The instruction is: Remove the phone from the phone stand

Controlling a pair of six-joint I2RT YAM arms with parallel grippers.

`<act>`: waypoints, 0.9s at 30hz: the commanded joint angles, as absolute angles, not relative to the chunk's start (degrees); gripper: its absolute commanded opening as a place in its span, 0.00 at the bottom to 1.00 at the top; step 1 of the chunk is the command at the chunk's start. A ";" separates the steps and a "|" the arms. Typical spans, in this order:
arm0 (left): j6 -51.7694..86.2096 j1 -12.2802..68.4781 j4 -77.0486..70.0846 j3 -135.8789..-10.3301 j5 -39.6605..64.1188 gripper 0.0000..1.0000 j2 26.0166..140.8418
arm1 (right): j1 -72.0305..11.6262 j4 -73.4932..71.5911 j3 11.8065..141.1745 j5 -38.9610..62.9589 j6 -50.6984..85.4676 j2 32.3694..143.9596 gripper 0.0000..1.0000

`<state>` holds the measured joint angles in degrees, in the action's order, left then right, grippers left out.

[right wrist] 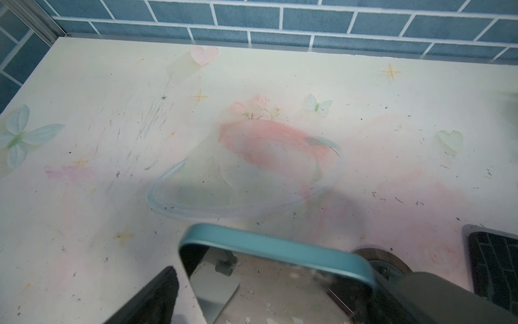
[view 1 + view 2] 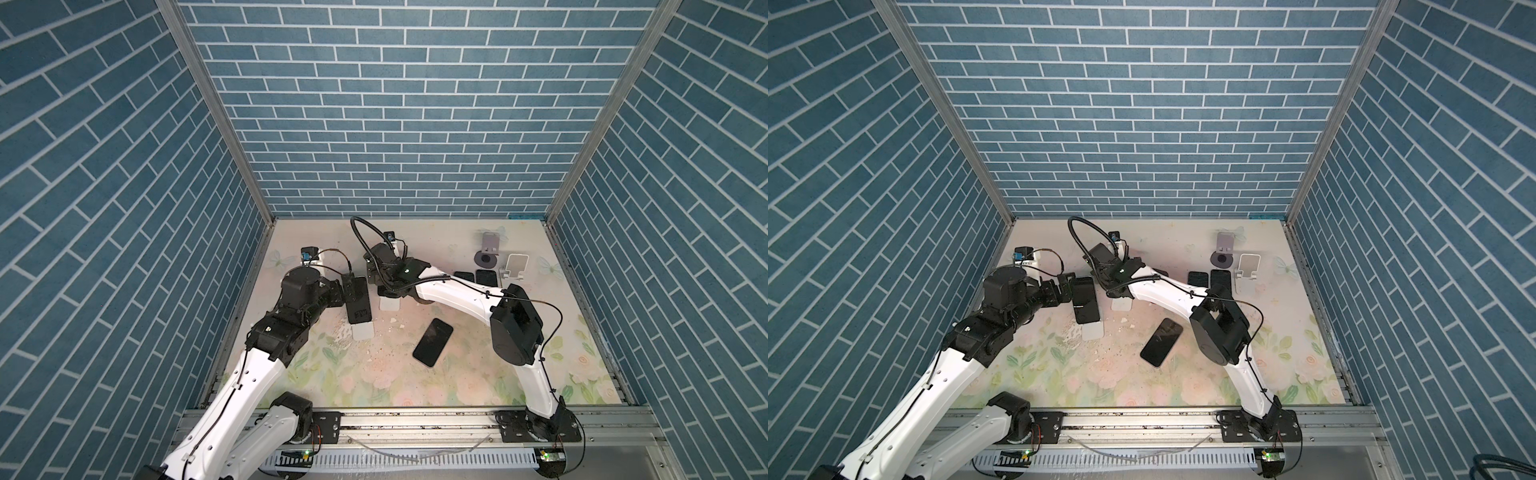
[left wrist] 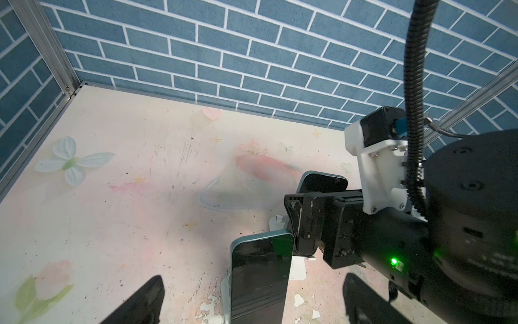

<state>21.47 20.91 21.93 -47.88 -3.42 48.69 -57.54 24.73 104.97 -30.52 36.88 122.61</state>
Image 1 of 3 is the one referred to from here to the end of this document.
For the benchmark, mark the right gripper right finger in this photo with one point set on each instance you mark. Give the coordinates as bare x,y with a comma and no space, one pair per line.
421,297

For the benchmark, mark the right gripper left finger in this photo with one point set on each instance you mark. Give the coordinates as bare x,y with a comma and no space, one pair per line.
154,303

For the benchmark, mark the dark round phone stand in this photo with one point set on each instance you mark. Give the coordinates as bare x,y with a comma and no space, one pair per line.
388,265

